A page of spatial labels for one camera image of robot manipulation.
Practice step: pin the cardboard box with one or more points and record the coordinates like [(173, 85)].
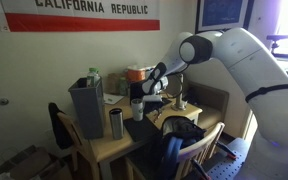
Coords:
[(20, 163)]

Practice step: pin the California Republic flag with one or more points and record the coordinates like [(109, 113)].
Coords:
[(84, 23)]

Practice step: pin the white mug with green logo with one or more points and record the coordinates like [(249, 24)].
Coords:
[(137, 111)]

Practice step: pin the round metal wall stop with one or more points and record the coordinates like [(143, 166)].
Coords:
[(3, 101)]

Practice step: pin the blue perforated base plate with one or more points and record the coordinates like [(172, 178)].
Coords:
[(227, 166)]

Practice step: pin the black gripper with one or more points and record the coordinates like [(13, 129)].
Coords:
[(154, 106)]

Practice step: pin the dark pen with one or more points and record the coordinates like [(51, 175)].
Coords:
[(156, 116)]

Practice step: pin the blue grey backpack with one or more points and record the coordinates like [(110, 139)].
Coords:
[(180, 130)]

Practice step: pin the red black clamp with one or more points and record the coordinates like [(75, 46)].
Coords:
[(226, 150), (199, 169)]

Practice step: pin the black jacket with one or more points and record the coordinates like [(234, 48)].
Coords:
[(57, 130)]

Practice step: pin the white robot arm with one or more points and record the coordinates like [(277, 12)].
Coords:
[(257, 73)]

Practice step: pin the plastic bottle with green cap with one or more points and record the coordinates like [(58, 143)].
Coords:
[(93, 78)]

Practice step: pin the brown paper bag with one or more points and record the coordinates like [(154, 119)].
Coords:
[(114, 83)]

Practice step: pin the wooden chair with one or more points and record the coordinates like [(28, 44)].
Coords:
[(69, 130), (200, 143)]

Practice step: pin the stainless steel tumbler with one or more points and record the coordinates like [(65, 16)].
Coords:
[(116, 125)]

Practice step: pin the black desk mat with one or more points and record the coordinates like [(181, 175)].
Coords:
[(139, 130)]

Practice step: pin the cardboard tube on metal holder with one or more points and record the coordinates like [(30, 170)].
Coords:
[(180, 96)]

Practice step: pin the white paper sheet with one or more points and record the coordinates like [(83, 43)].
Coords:
[(112, 99)]

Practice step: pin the grey trash bin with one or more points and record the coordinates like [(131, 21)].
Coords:
[(89, 113)]

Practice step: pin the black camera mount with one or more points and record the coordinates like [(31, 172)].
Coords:
[(277, 37)]

